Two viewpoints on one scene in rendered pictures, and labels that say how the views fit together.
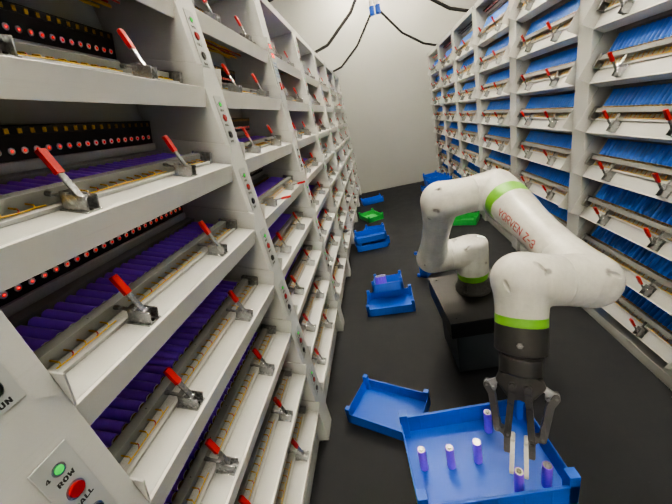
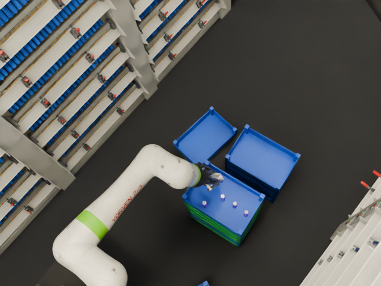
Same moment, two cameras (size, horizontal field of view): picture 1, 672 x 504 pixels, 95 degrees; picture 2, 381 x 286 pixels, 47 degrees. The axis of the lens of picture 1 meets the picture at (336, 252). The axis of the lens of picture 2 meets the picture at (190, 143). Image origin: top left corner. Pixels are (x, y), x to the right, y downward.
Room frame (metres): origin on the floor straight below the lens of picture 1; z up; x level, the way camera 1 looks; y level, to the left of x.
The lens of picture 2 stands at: (0.81, 0.01, 2.35)
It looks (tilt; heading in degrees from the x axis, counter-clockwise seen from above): 70 degrees down; 221
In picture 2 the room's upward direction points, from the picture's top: 13 degrees counter-clockwise
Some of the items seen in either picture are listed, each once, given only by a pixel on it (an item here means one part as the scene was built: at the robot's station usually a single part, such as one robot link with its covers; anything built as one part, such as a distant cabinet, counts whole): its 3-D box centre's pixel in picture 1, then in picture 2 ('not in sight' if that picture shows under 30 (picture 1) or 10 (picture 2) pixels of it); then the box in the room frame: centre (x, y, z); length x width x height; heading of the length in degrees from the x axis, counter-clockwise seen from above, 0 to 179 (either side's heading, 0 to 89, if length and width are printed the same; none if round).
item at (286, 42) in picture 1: (312, 171); not in sight; (2.33, 0.02, 0.88); 0.20 x 0.09 x 1.75; 78
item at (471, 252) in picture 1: (468, 257); not in sight; (1.16, -0.55, 0.51); 0.16 x 0.13 x 0.19; 82
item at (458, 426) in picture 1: (476, 450); (223, 198); (0.44, -0.19, 0.44); 0.30 x 0.20 x 0.08; 85
